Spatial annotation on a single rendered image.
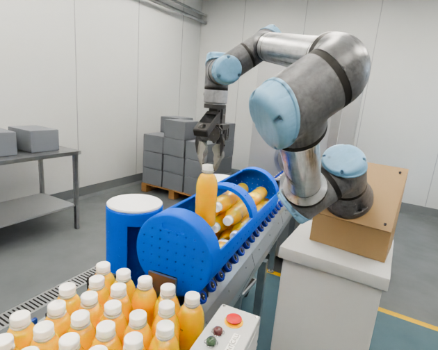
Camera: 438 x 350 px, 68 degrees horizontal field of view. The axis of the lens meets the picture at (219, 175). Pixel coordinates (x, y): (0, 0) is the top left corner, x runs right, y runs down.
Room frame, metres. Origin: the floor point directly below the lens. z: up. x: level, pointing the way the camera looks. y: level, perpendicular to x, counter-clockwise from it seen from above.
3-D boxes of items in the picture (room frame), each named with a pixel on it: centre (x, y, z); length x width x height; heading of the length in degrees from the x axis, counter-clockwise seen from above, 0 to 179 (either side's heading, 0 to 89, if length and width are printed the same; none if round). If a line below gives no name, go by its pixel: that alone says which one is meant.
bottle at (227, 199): (1.35, -0.04, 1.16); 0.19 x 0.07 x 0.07; 157
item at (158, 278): (0.90, 0.15, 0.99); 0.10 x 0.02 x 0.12; 67
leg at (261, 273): (1.84, -0.32, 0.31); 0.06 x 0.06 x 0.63; 67
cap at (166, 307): (0.68, 0.10, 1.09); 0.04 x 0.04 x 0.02
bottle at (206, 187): (1.03, 0.04, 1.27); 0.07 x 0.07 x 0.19
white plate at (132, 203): (1.58, 0.42, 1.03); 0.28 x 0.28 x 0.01
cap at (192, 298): (0.73, 0.04, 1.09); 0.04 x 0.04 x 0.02
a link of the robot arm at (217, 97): (1.06, 0.03, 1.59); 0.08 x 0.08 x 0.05
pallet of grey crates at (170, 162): (5.06, 0.51, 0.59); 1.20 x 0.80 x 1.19; 62
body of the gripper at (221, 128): (1.06, 0.03, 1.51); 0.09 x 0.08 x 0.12; 157
